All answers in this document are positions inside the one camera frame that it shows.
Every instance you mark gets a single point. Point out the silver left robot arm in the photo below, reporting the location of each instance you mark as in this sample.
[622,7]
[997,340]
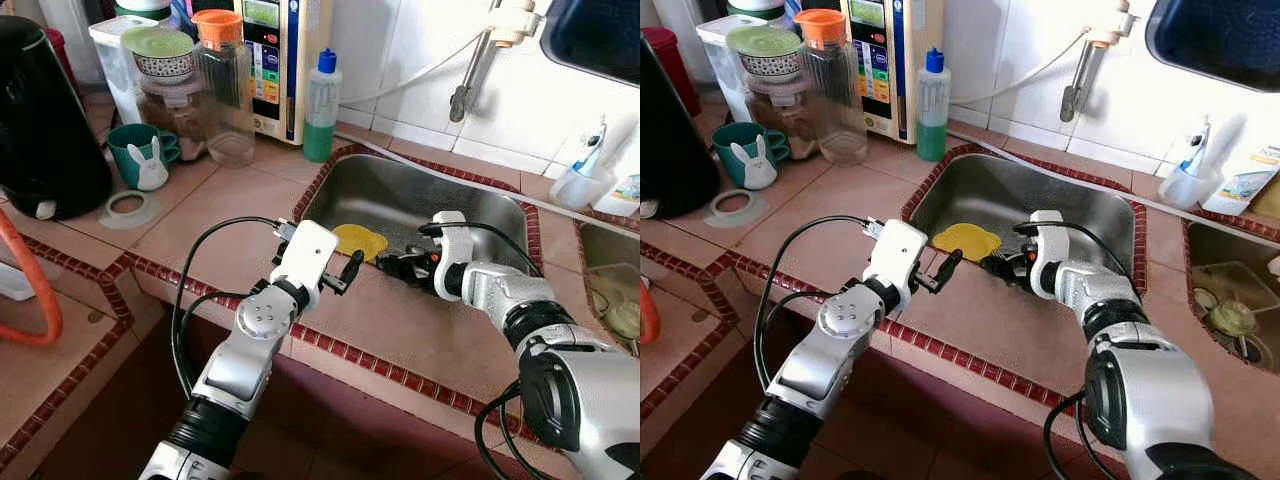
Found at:
[840,320]
[250,320]

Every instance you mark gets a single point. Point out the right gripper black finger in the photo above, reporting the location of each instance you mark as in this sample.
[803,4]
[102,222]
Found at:
[992,267]
[390,267]

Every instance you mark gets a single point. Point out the clear plastic food container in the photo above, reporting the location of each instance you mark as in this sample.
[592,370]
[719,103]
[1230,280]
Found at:
[1235,280]
[622,280]

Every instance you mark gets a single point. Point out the clear plastic cup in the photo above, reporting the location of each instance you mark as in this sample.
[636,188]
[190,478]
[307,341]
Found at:
[1185,192]
[575,192]

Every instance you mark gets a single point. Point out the black kettle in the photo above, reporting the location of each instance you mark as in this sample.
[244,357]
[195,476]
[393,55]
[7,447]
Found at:
[672,150]
[45,130]

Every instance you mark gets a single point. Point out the green rabbit mug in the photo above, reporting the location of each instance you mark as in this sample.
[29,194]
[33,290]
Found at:
[130,148]
[735,147]

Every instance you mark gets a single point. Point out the glass jar brown contents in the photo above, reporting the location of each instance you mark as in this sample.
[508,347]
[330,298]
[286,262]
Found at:
[175,125]
[782,125]

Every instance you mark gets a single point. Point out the yellow plastic bowl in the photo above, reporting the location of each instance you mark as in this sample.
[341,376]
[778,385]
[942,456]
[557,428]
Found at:
[360,240]
[965,240]

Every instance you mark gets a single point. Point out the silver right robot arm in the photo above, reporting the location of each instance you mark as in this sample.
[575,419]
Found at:
[590,400]
[1150,400]

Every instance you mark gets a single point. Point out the dark red canister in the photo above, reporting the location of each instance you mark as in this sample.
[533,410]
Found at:
[670,65]
[65,60]

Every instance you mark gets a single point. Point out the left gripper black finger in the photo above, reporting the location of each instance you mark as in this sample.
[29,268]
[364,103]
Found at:
[950,268]
[353,268]

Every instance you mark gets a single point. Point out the beige water purifier appliance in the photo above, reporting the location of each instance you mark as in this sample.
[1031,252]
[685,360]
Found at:
[912,60]
[305,60]

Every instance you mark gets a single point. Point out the green lidded cup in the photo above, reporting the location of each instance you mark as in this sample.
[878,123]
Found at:
[1232,318]
[625,320]

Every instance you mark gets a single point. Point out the white green thermos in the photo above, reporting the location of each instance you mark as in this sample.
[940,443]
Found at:
[143,8]
[755,8]

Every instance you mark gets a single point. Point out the white plastic container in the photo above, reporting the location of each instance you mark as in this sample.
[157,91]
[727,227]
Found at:
[715,70]
[110,70]

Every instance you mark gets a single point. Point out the blue white toothbrush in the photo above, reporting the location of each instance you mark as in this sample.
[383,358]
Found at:
[590,145]
[1198,145]

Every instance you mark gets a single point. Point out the metal faucet beige filter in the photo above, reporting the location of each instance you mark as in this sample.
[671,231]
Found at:
[1078,85]
[468,85]

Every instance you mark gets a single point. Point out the green soap bottle blue cap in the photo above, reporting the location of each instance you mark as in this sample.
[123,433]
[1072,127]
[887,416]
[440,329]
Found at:
[932,128]
[320,130]

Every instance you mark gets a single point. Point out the steel sink basin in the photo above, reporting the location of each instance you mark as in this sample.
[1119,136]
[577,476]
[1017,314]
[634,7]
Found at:
[605,250]
[1270,355]
[1010,190]
[400,190]

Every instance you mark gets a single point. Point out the green round lid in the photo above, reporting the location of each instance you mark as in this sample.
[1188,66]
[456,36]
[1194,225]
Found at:
[157,41]
[764,40]

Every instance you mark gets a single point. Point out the white detergent bottle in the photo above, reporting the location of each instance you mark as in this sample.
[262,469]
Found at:
[625,195]
[1245,185]

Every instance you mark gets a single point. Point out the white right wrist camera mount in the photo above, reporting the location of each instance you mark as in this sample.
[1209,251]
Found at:
[1050,250]
[455,250]

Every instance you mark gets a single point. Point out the yellow sponge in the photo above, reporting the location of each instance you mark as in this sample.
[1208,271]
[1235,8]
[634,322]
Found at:
[1270,202]

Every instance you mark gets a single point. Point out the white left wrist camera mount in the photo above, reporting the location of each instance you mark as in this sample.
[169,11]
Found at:
[305,255]
[897,255]

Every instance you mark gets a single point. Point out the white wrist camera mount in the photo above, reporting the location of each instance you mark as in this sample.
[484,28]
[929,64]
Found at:
[305,255]
[897,255]
[1050,250]
[455,250]

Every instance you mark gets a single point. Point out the patterned ceramic bowl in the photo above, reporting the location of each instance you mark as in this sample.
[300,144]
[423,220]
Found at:
[772,65]
[165,66]

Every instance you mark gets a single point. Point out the dark blue plastic basin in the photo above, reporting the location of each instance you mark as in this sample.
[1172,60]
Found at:
[600,35]
[1220,40]

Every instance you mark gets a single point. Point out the clear pitcher orange lid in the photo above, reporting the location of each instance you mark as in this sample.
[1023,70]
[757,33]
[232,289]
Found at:
[228,100]
[838,100]

